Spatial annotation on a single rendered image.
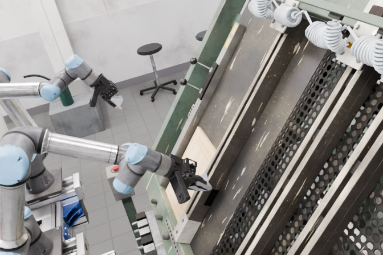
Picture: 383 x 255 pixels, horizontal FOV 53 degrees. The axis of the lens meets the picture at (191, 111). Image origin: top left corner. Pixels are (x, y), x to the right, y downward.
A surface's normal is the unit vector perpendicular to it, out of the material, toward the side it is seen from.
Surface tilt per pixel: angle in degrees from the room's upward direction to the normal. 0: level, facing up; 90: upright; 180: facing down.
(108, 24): 90
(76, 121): 90
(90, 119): 90
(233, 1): 90
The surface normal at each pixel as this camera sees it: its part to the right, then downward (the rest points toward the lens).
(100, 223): -0.18, -0.86
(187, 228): 0.29, 0.42
